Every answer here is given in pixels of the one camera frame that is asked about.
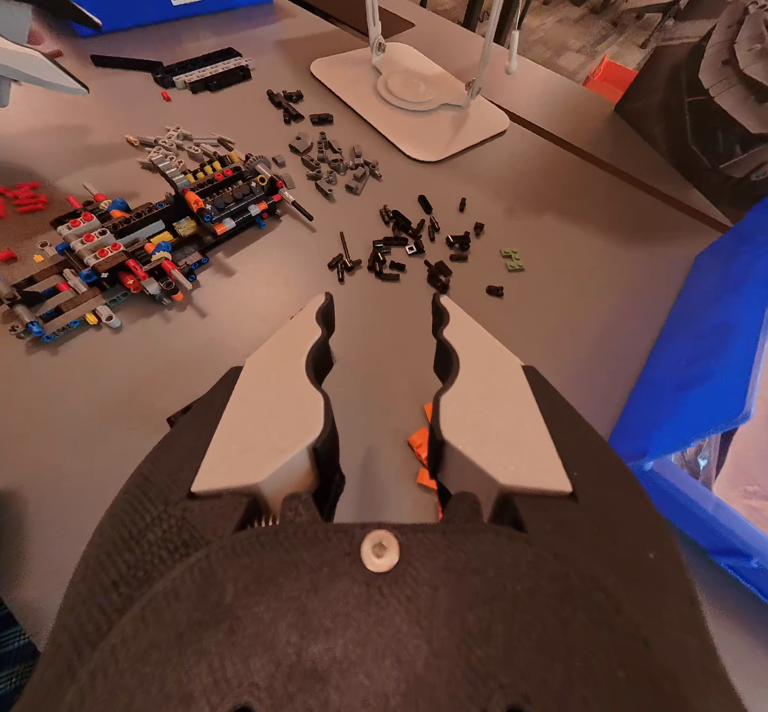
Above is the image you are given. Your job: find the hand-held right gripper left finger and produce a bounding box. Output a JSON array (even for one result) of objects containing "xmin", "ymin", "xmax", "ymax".
[{"xmin": 191, "ymin": 291, "xmax": 347, "ymax": 524}]

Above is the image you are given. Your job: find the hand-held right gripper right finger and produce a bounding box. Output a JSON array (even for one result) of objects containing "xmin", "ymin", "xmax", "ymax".
[{"xmin": 427, "ymin": 293, "xmax": 575, "ymax": 524}]

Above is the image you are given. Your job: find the multicoloured lego build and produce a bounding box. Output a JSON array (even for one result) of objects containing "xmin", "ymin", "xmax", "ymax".
[{"xmin": 0, "ymin": 151, "xmax": 316, "ymax": 344}]

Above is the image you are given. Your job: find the pile of black lego pieces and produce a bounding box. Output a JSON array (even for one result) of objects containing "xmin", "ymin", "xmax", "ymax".
[{"xmin": 327, "ymin": 195, "xmax": 487, "ymax": 296}]

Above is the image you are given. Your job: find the pile of orange lego pieces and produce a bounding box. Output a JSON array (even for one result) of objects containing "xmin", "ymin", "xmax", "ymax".
[{"xmin": 408, "ymin": 401, "xmax": 442, "ymax": 521}]

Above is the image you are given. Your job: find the pile of red lego pieces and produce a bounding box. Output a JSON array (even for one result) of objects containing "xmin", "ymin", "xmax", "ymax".
[{"xmin": 0, "ymin": 180, "xmax": 50, "ymax": 263}]

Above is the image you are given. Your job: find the pile of light grey lego pieces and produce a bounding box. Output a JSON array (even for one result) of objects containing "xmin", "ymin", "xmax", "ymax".
[{"xmin": 125, "ymin": 126, "xmax": 241, "ymax": 185}]

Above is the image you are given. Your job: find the black grey lego beam assembly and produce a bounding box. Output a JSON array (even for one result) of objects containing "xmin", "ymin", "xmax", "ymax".
[{"xmin": 90, "ymin": 48, "xmax": 256, "ymax": 94}]

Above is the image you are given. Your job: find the pile of dark grey lego pieces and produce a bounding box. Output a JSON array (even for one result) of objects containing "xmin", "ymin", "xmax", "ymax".
[{"xmin": 288, "ymin": 132, "xmax": 384, "ymax": 202}]

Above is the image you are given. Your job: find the dark lego set box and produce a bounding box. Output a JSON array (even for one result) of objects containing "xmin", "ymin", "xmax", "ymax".
[{"xmin": 613, "ymin": 0, "xmax": 768, "ymax": 224}]

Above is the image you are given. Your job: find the blue plastic storage bin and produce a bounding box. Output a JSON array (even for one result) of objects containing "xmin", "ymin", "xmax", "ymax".
[{"xmin": 609, "ymin": 196, "xmax": 768, "ymax": 605}]

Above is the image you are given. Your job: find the white lamp stand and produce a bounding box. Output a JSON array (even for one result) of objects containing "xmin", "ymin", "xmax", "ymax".
[{"xmin": 310, "ymin": 0, "xmax": 646, "ymax": 162}]

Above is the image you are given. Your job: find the blue plaid shirt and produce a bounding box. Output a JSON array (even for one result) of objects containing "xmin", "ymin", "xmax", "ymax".
[{"xmin": 0, "ymin": 598, "xmax": 40, "ymax": 712}]

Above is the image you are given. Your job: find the orange plastic crate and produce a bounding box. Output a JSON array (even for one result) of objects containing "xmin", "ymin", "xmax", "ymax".
[{"xmin": 582, "ymin": 54, "xmax": 638, "ymax": 104}]

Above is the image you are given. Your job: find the white pull cord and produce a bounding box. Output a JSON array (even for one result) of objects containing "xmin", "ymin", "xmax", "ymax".
[{"xmin": 505, "ymin": 0, "xmax": 535, "ymax": 75}]

